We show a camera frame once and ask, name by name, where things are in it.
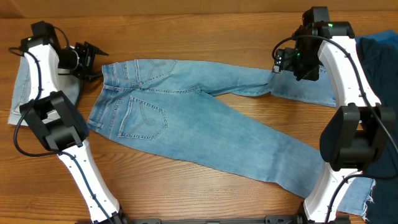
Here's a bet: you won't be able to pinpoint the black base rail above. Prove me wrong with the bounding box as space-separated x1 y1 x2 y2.
100 214 315 224

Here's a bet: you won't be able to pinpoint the medium blue denim jeans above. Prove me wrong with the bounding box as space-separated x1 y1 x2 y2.
86 58 377 217

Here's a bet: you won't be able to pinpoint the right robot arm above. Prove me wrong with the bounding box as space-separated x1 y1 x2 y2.
265 6 396 223

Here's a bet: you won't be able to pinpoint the folded light blue jeans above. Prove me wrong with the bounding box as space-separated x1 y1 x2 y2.
7 57 83 125

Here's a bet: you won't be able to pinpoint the dark navy garment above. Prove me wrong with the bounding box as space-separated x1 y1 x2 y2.
357 30 397 223

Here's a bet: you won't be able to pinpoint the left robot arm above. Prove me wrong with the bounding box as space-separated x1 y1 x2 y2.
16 21 129 223

